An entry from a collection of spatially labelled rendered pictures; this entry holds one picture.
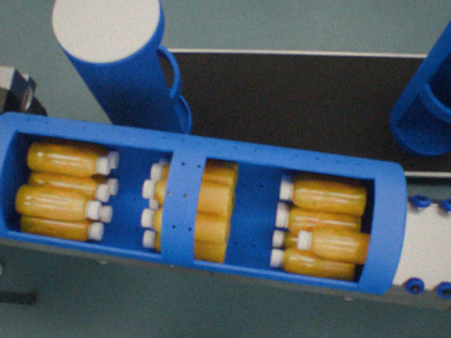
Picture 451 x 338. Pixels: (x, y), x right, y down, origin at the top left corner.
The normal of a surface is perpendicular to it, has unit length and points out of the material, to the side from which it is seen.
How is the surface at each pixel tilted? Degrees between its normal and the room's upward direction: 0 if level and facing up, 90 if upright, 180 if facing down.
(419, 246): 0
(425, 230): 0
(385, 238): 19
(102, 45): 0
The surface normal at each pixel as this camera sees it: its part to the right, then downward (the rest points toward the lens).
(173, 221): -0.10, 0.22
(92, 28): -0.04, -0.25
